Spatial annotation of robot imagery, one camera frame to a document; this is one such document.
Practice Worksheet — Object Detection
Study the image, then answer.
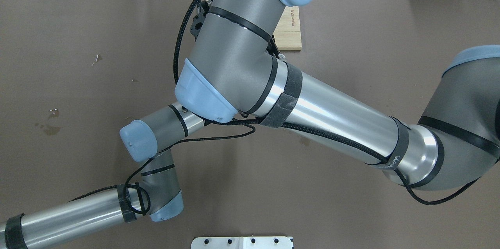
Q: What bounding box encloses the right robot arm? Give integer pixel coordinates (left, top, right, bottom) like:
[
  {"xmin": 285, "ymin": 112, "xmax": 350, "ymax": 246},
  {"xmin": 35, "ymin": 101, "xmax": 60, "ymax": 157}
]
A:
[{"xmin": 175, "ymin": 0, "xmax": 499, "ymax": 191}]

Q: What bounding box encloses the bamboo cutting board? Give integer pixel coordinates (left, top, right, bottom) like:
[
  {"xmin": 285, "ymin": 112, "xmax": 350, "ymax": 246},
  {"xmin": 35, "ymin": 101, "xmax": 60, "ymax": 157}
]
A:
[{"xmin": 273, "ymin": 6, "xmax": 302, "ymax": 52}]

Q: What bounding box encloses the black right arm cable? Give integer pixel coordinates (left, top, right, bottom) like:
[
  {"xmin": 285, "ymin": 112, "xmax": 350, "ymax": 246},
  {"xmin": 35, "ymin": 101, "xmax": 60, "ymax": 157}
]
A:
[{"xmin": 173, "ymin": 0, "xmax": 500, "ymax": 206}]

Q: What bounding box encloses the white metal camera stand base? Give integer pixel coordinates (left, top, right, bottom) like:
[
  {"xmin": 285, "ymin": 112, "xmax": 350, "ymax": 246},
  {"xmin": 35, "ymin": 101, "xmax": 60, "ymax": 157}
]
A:
[{"xmin": 191, "ymin": 236, "xmax": 295, "ymax": 249}]

